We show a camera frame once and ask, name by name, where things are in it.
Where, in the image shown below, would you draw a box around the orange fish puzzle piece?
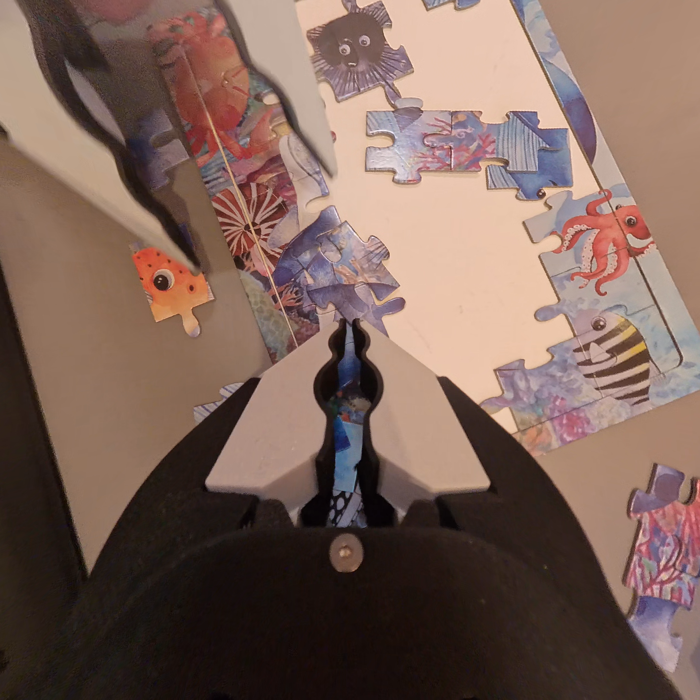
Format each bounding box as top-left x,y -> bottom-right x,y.
130,245 -> 215,338

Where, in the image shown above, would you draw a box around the joined striped coral puzzle pieces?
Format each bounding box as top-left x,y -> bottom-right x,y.
365,108 -> 548,188

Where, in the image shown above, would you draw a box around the white blue striped puzzle piece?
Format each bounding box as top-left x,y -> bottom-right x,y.
193,381 -> 245,425

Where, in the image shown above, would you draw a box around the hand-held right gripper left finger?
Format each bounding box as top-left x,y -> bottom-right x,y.
205,320 -> 352,527

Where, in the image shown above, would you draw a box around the black sea urchin puzzle pieces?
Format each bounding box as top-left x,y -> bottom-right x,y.
305,0 -> 415,108

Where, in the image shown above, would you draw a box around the ocean jigsaw puzzle board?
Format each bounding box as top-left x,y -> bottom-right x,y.
147,0 -> 700,528

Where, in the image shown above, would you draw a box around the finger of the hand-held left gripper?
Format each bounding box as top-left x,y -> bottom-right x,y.
216,0 -> 338,178
0,0 -> 206,276

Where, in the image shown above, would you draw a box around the small blue puzzle piece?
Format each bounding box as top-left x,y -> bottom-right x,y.
327,355 -> 366,495

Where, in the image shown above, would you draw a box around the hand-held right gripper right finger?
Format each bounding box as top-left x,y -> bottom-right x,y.
353,319 -> 492,527

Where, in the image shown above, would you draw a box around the joined pink coral puzzle pieces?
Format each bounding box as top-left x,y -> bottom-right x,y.
625,463 -> 700,674

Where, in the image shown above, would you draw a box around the purple coral puzzle piece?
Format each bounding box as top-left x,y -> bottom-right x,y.
272,205 -> 407,341

